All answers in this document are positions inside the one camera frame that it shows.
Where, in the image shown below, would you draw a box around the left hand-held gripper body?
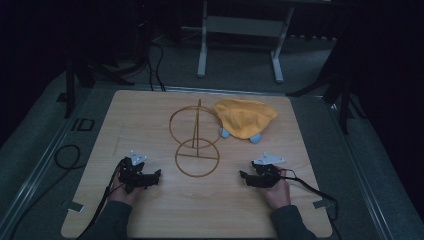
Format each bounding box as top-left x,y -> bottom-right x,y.
117,150 -> 153,195

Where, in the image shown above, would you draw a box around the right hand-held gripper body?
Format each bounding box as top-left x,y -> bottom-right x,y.
250,152 -> 287,189

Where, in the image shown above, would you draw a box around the person's left hand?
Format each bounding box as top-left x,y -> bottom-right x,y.
107,175 -> 145,208

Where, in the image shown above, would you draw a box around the person's right hand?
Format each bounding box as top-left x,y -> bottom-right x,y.
264,167 -> 292,211

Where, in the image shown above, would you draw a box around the yellow hat with blue pompoms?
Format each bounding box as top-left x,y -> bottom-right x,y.
213,98 -> 279,145

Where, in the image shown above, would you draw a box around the grey tape piece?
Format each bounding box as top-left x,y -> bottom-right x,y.
312,198 -> 335,210
67,201 -> 85,213

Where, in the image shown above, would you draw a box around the black tape floor mark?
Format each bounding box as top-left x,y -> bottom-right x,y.
71,117 -> 96,132

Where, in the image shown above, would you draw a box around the black tripod stand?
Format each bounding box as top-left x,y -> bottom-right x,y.
56,29 -> 136,119
285,63 -> 368,136

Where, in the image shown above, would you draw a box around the gold wire hat stand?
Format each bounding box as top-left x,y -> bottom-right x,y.
168,98 -> 224,179

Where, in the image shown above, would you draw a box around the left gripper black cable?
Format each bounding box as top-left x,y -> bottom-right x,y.
75,161 -> 125,240

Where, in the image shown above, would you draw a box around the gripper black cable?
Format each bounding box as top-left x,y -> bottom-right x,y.
75,161 -> 125,240
280,168 -> 340,222

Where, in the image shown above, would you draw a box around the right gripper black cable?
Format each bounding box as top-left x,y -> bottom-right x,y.
280,168 -> 340,222

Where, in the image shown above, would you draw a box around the looped black floor cable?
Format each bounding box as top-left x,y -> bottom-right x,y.
53,144 -> 88,171

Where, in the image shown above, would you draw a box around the black floor cables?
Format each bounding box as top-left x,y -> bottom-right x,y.
144,36 -> 167,93

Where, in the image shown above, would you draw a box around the white metal table frame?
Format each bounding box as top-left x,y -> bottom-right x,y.
181,0 -> 331,85

